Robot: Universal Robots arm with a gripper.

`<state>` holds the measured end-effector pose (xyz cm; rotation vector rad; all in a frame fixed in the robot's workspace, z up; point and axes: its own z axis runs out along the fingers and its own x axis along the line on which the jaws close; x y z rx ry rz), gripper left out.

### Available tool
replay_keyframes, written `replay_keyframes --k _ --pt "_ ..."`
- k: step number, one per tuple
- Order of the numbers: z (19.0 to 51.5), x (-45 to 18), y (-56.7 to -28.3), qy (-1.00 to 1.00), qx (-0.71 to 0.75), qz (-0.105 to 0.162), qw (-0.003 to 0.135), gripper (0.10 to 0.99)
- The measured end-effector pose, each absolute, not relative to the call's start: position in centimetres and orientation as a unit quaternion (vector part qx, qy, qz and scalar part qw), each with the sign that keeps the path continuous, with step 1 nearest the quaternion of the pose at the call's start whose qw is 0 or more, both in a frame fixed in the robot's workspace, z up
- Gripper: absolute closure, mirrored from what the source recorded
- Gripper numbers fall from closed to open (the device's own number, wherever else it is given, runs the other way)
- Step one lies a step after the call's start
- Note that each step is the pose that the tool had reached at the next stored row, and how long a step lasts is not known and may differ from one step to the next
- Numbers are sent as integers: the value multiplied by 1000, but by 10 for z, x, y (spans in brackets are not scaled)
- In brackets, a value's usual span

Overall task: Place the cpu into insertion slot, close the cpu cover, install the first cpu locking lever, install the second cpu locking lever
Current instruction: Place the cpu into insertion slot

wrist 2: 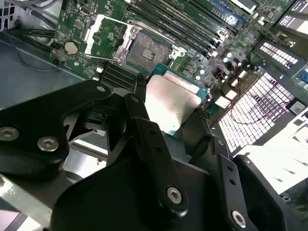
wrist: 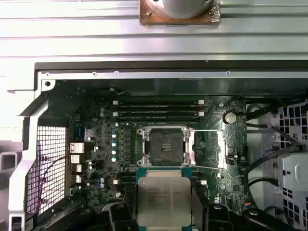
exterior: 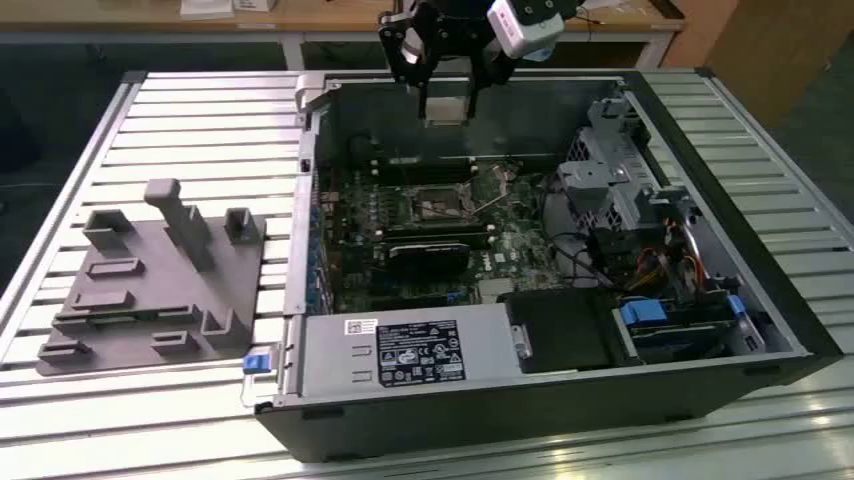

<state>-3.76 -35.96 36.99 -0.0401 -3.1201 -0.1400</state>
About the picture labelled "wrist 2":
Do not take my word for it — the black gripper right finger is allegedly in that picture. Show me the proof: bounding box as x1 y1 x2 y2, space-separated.
180 112 293 231

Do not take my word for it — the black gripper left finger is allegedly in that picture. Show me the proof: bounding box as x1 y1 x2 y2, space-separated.
0 80 190 219

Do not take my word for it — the metal socket cover frame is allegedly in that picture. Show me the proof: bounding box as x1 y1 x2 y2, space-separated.
83 13 143 64

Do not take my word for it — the silver topped CPU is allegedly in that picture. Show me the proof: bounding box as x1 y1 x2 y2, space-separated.
143 63 209 137

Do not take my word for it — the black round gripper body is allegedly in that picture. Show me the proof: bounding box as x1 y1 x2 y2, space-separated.
49 150 231 231

